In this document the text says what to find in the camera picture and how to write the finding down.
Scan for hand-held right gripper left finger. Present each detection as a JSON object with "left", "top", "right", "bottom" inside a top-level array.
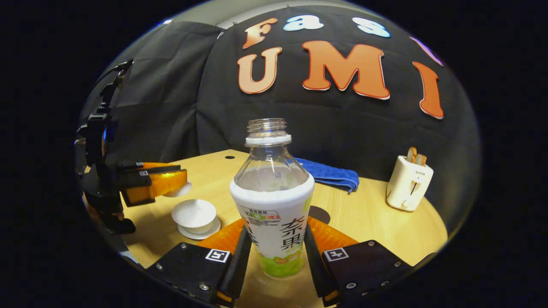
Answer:
[{"left": 148, "top": 218, "right": 253, "bottom": 307}]

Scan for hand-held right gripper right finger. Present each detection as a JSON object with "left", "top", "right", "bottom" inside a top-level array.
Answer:
[{"left": 303, "top": 216, "right": 414, "bottom": 307}]

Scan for white teacup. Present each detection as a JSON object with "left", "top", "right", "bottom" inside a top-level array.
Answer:
[{"left": 172, "top": 199, "right": 217, "bottom": 234}]

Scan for dark round coaster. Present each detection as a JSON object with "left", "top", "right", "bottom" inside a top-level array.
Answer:
[{"left": 309, "top": 205, "right": 331, "bottom": 225}]

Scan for clear water bottle white label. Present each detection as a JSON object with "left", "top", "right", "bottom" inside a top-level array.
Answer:
[{"left": 229, "top": 118, "right": 316, "bottom": 279}]

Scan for white saucer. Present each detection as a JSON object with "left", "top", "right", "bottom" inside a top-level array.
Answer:
[{"left": 177, "top": 217, "right": 222, "bottom": 240}]

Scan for blue towel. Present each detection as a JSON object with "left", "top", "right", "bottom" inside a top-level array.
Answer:
[{"left": 295, "top": 157, "right": 360, "bottom": 194}]

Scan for white toaster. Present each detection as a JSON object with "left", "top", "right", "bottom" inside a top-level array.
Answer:
[{"left": 386, "top": 155, "right": 434, "bottom": 213}]

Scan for black backdrop cloth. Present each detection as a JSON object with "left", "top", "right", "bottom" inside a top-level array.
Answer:
[{"left": 79, "top": 4, "right": 480, "bottom": 234}]

